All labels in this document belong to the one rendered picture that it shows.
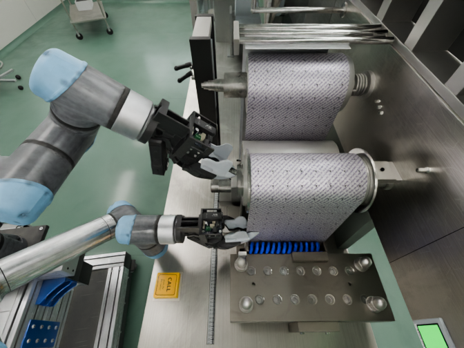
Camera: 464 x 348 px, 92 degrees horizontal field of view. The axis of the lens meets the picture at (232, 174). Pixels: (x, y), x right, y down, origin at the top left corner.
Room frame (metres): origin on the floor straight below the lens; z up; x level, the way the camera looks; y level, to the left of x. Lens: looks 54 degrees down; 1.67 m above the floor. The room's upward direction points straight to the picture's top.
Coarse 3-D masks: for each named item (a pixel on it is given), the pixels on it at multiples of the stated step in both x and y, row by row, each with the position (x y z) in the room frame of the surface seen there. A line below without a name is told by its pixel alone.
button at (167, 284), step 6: (162, 276) 0.16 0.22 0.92; (168, 276) 0.16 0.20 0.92; (174, 276) 0.16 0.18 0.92; (156, 282) 0.14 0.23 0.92; (162, 282) 0.14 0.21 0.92; (168, 282) 0.14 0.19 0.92; (174, 282) 0.14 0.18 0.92; (156, 288) 0.12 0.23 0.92; (162, 288) 0.12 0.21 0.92; (168, 288) 0.12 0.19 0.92; (174, 288) 0.12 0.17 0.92; (156, 294) 0.11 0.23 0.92; (162, 294) 0.11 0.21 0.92; (168, 294) 0.11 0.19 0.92; (174, 294) 0.11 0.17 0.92
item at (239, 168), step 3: (237, 165) 0.32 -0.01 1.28; (240, 165) 0.31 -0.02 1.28; (237, 168) 0.30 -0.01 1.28; (240, 168) 0.30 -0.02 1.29; (237, 171) 0.30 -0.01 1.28; (240, 171) 0.29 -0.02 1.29; (243, 171) 0.29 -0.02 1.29; (237, 174) 0.29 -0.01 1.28; (240, 174) 0.28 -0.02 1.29; (243, 174) 0.28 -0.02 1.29; (237, 177) 0.29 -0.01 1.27; (240, 177) 0.28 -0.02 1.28; (243, 177) 0.28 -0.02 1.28; (237, 180) 0.28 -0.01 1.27; (240, 180) 0.27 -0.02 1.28; (243, 180) 0.27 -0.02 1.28; (237, 183) 0.28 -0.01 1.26; (240, 183) 0.27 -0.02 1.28; (243, 183) 0.27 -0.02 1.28; (237, 186) 0.27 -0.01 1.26; (240, 186) 0.26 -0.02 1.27; (243, 186) 0.26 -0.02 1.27; (237, 189) 0.27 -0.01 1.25; (240, 189) 0.26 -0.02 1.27; (243, 189) 0.26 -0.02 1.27; (237, 192) 0.26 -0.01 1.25; (240, 192) 0.26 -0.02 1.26; (237, 195) 0.26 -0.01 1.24; (240, 195) 0.26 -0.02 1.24
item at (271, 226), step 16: (256, 224) 0.23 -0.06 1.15; (272, 224) 0.23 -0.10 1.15; (288, 224) 0.23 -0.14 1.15; (304, 224) 0.23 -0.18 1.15; (320, 224) 0.23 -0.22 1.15; (336, 224) 0.23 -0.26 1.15; (256, 240) 0.23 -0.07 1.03; (272, 240) 0.23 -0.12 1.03; (288, 240) 0.23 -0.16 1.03; (304, 240) 0.23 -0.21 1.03; (320, 240) 0.23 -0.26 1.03
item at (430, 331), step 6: (420, 330) 0.01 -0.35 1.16; (426, 330) 0.01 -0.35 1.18; (432, 330) 0.01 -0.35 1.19; (438, 330) 0.01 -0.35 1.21; (426, 336) 0.00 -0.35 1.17; (432, 336) 0.00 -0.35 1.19; (438, 336) 0.00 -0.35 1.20; (426, 342) -0.01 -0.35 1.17; (432, 342) -0.01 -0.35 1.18; (438, 342) -0.01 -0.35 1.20; (444, 342) -0.01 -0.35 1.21
